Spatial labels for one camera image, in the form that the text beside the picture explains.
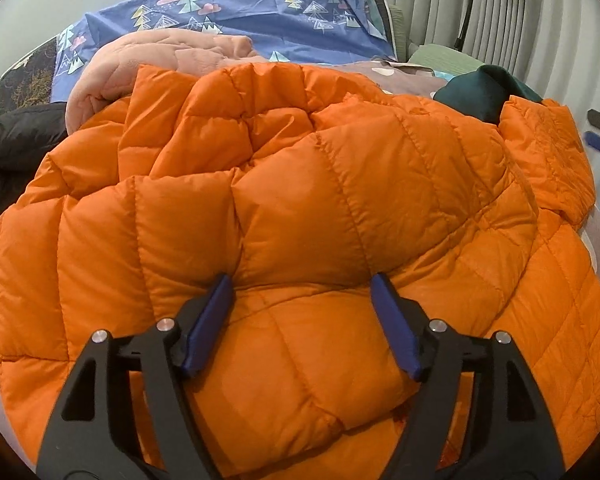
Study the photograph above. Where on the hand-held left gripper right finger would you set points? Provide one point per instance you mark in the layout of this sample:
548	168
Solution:
392	322

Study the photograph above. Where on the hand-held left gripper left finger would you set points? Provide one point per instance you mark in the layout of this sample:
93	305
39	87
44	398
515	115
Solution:
211	320

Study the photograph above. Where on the orange down jacket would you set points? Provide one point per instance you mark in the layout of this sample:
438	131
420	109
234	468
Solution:
305	195

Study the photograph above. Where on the white pleated curtain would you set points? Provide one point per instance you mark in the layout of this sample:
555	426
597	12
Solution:
530	15

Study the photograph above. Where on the dark green garment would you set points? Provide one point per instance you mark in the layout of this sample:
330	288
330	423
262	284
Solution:
475	95

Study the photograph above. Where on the green pillow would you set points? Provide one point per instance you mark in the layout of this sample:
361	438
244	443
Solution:
445	60

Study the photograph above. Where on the mauve dotted bedsheet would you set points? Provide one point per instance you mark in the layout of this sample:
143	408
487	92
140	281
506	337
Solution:
405	77

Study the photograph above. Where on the green ribbed headboard cushion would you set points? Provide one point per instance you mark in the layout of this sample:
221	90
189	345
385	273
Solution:
399	35

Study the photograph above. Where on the black jacket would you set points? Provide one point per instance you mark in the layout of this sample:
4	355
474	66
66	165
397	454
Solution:
15	140

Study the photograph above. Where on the pink quilted blanket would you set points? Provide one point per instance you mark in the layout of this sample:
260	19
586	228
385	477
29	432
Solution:
130	55

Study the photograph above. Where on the dark patterned cushion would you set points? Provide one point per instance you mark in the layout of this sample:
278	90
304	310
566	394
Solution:
27	77

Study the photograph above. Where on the blue tree-print sheet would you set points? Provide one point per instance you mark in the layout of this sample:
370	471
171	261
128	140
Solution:
260	15

